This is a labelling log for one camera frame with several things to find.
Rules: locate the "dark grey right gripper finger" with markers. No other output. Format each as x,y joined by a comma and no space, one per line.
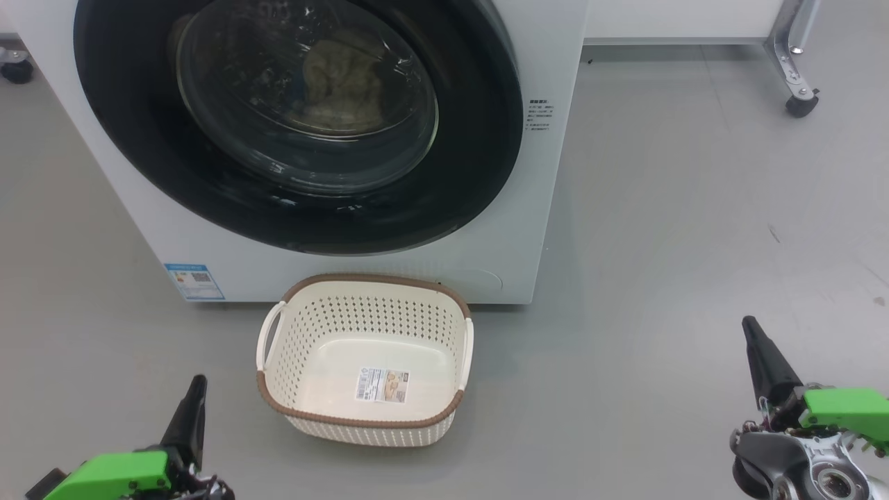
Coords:
771,368

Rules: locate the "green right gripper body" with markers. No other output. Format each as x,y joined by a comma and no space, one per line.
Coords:
844,410

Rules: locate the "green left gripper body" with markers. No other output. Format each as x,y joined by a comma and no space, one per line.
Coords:
118,476

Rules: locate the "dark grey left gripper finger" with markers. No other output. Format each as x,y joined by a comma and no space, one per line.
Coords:
187,423

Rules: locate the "washing machine door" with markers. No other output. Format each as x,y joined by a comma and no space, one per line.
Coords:
139,139

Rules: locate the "white front-load washing machine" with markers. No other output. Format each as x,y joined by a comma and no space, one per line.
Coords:
486,229

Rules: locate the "blue energy label sticker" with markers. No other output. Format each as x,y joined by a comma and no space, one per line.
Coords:
196,281

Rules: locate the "cream perforated laundry basket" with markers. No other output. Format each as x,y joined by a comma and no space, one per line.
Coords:
361,423

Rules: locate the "white product label in basket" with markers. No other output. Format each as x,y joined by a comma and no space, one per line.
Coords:
383,385

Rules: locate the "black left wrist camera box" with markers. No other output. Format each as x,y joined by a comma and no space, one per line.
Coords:
45,486

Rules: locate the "grey metal frame leg caster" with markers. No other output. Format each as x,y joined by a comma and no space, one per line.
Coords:
17,69
792,48

